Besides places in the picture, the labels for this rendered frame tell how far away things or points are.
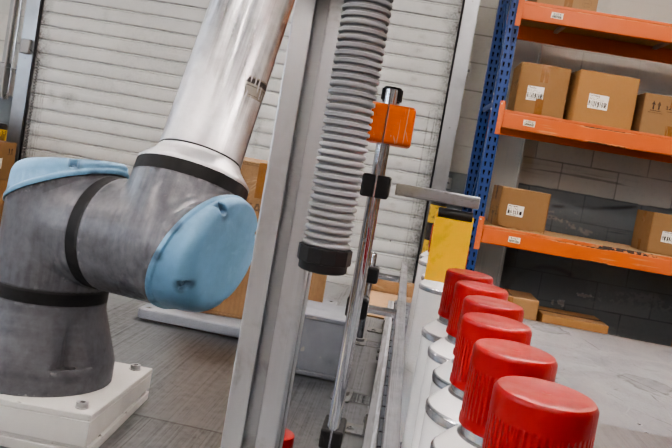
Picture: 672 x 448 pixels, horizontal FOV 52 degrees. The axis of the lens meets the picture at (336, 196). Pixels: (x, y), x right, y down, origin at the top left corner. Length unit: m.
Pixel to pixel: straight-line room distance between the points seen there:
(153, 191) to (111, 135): 4.60
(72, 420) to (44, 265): 0.15
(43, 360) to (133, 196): 0.19
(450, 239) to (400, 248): 4.35
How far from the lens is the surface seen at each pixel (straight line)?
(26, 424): 0.73
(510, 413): 0.23
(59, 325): 0.74
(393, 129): 0.51
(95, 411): 0.71
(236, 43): 0.71
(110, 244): 0.66
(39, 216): 0.72
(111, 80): 5.27
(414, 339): 0.69
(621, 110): 4.48
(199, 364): 1.01
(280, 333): 0.56
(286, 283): 0.55
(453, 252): 0.55
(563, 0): 4.47
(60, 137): 5.40
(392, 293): 1.77
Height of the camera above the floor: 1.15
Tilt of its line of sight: 3 degrees down
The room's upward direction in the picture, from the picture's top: 10 degrees clockwise
